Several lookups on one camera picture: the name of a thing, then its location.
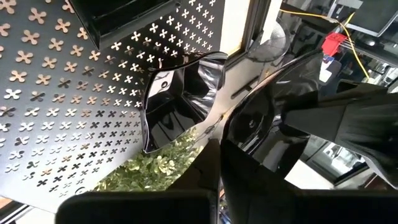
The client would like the grey desk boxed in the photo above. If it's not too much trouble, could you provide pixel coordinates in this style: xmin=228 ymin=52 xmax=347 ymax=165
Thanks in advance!
xmin=334 ymin=0 xmax=398 ymax=38

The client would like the black perforated metal stand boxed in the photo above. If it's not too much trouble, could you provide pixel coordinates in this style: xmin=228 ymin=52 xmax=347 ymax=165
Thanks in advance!
xmin=0 ymin=0 xmax=226 ymax=215

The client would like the black wavy square plate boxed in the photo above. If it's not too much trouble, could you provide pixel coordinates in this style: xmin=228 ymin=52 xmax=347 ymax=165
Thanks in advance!
xmin=141 ymin=51 xmax=229 ymax=154

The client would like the small red object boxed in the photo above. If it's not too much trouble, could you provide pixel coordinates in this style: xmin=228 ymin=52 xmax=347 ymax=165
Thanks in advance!
xmin=322 ymin=32 xmax=348 ymax=57

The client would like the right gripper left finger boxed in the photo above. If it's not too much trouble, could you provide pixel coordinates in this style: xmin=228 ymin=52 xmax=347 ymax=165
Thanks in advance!
xmin=169 ymin=138 xmax=221 ymax=191

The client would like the green plant in black pot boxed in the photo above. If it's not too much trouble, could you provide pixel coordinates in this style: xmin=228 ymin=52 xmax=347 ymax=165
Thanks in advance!
xmin=93 ymin=126 xmax=218 ymax=192

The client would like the black metal table frame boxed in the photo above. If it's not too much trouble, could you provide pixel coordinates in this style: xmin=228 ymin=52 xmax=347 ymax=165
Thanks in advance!
xmin=239 ymin=0 xmax=272 ymax=68

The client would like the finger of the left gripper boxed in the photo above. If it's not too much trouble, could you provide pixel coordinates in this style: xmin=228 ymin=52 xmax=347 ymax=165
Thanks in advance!
xmin=281 ymin=88 xmax=398 ymax=189
xmin=337 ymin=79 xmax=388 ymax=93

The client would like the white flat board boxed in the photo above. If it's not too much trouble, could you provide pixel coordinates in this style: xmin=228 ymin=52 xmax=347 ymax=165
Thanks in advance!
xmin=284 ymin=158 xmax=335 ymax=190

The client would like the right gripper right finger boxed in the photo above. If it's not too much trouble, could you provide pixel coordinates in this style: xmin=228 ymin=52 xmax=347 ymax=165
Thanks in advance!
xmin=221 ymin=142 xmax=298 ymax=192

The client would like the red connector with yellow cable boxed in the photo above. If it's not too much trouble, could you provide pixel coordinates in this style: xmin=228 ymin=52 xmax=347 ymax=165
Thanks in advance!
xmin=279 ymin=8 xmax=371 ymax=80

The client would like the black floor fan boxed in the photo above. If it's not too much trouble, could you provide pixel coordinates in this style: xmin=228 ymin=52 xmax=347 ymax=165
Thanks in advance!
xmin=247 ymin=17 xmax=292 ymax=63

